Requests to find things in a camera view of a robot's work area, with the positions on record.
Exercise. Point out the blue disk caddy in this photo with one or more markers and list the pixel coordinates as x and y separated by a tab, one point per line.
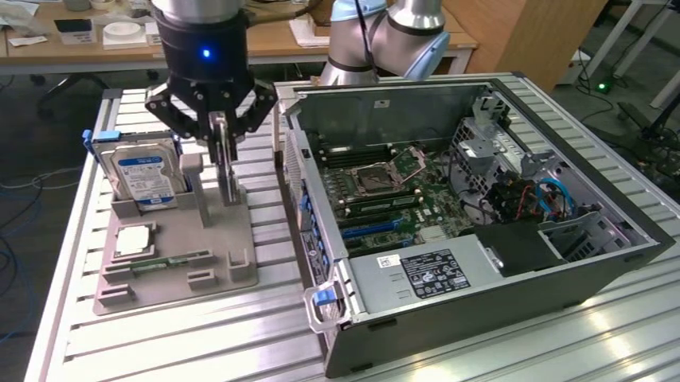
106	135

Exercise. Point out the grey power supply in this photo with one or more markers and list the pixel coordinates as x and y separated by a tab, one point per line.
388	286

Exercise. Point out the brown cardboard box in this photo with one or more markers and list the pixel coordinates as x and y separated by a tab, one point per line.
318	16

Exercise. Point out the grey parts rack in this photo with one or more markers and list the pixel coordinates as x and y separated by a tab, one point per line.
175	238

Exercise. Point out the black expansion slot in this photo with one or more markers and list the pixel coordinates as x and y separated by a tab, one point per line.
366	221

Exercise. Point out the silver chipset heat sink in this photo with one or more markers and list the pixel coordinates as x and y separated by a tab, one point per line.
437	235

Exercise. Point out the green motherboard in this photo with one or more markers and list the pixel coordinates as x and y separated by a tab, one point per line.
441	211

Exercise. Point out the grey mug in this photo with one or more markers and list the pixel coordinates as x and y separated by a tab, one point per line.
78	5

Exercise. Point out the grey disk bay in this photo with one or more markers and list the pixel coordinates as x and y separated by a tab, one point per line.
579	235

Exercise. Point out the black open PC case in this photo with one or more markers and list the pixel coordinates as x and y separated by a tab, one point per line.
479	318

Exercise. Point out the black plastic shroud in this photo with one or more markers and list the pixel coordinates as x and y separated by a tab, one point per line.
515	246

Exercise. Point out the green RAM stick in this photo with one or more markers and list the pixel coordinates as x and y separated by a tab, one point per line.
159	263

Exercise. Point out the loose white papers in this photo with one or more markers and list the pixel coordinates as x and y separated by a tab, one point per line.
16	12

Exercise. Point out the CPU socket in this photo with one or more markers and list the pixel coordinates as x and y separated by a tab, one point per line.
375	179

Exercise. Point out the silver perforated disk bay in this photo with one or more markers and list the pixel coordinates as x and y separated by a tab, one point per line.
479	153

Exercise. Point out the white flat box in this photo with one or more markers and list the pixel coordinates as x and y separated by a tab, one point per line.
125	44

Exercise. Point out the small white box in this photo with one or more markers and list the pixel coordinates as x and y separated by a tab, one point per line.
153	37

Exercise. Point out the metal socket cover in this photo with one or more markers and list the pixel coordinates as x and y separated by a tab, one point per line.
417	153

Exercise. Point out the device with green light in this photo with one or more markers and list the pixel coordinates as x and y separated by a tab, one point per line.
602	85

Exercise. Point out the black and white box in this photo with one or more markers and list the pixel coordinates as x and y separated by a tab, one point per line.
74	26

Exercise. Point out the black chair base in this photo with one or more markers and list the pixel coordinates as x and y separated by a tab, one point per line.
69	85

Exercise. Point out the blue expansion slot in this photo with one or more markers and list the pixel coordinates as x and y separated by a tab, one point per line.
372	230

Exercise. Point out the white desk frame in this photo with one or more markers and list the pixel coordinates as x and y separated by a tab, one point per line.
627	44

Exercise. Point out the wooden cabinet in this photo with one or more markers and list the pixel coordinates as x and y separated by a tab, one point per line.
542	40

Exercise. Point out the RAM stick with white label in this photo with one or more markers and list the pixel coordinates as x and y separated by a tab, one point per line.
383	206

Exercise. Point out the wooden desk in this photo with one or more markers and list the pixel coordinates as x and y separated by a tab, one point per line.
277	44

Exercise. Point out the hard disk with blue label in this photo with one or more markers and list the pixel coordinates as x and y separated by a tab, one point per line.
141	175

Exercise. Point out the black floor stand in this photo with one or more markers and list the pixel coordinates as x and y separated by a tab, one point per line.
635	113

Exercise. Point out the stack of white papers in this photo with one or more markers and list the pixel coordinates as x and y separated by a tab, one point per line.
308	37

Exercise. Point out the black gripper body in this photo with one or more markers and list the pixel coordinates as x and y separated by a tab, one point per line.
208	59

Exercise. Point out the blue case latch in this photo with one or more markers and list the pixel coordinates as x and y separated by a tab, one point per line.
322	298

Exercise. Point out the silver CPU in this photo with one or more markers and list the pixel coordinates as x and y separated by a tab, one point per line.
133	240

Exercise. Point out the white paper label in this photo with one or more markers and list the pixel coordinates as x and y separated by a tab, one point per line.
27	41

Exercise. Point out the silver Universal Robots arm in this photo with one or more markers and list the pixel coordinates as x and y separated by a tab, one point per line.
345	47

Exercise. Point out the black RAM slot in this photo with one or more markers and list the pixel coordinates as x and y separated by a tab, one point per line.
372	157
372	152
372	147
372	162

